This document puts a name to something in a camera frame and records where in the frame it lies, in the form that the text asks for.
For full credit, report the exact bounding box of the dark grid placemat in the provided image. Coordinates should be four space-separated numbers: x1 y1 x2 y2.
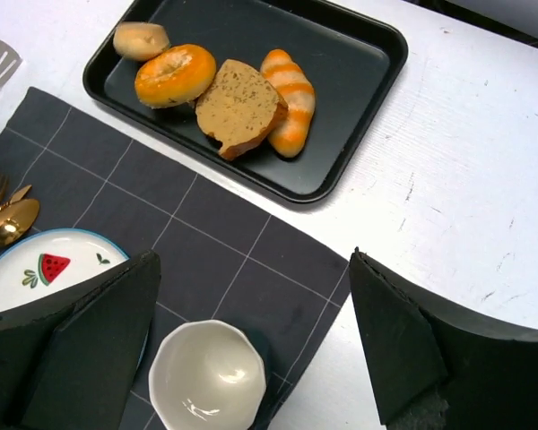
0 88 350 429

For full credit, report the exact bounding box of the orange glazed donut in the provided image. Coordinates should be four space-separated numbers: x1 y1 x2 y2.
134 44 217 109

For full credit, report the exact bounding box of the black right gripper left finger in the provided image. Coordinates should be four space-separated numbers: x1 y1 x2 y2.
0 250 161 429

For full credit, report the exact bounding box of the white watermelon plate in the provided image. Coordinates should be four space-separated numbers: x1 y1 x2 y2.
0 228 128 312

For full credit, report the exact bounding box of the brown bread slice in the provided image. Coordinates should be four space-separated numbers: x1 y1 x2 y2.
195 59 288 160

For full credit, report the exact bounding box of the striped orange croissant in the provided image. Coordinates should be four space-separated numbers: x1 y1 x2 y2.
260 49 316 158

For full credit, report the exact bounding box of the white ceramic bowl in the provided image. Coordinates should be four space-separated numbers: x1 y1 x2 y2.
148 320 267 430

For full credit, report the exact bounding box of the gold knife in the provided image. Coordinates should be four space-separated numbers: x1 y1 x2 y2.
0 185 32 211

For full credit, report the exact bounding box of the black baking tray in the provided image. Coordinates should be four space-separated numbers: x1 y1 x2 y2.
82 1 408 204

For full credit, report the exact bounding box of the round beige bun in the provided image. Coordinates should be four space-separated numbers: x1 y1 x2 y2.
113 21 170 62

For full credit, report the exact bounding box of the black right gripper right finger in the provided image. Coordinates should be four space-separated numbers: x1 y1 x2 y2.
349 251 538 429

